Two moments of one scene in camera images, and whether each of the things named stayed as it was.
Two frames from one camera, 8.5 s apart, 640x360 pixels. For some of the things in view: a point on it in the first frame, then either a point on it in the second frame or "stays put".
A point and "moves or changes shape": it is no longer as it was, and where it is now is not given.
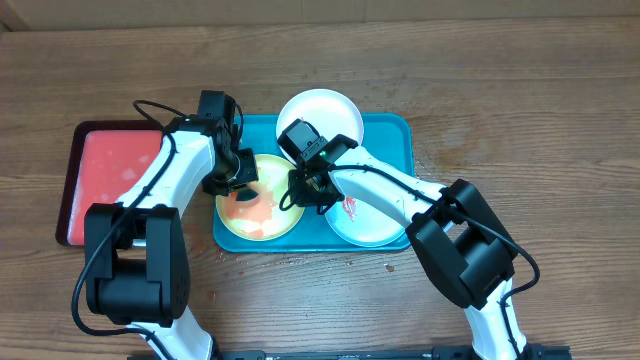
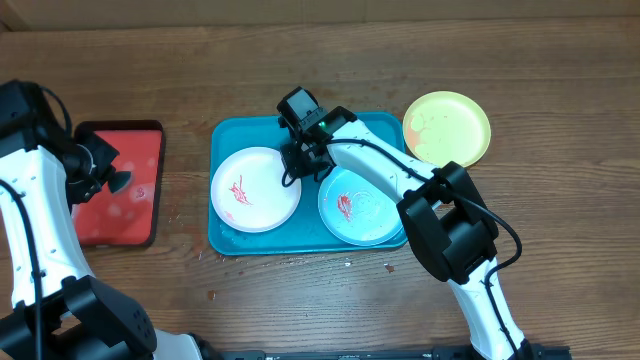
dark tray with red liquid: x=106 y=158 stays put
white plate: x=329 y=111 moves or changes shape
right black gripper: x=304 y=200 → x=291 y=158
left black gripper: x=248 y=174 → x=77 y=189
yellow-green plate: x=261 y=219 → x=444 y=126
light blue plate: x=361 y=224 stays put
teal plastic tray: x=387 y=137 stays put
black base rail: x=539 y=352 stays put
